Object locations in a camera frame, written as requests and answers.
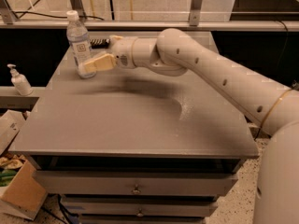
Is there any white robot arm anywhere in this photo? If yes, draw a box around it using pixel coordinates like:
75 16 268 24
79 28 299 224

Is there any white pump dispenser bottle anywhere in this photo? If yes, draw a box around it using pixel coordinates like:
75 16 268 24
7 63 33 96

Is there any black striped snack bar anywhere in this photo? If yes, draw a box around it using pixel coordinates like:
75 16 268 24
91 38 110 49

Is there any black floor cable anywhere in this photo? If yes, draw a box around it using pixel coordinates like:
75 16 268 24
12 10 106 21

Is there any white paper bag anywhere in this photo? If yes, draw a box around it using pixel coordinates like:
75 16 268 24
0 110 25 154

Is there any grey drawer cabinet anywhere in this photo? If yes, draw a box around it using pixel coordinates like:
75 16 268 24
10 56 258 224

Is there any clear plastic water bottle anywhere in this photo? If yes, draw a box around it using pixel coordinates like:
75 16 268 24
66 10 96 78

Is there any metal railing frame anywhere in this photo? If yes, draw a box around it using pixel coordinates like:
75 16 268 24
0 0 299 32

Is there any cardboard box with items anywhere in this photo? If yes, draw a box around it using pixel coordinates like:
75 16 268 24
0 161 48 220

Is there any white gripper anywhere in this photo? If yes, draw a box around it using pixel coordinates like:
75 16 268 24
83 35 136 73

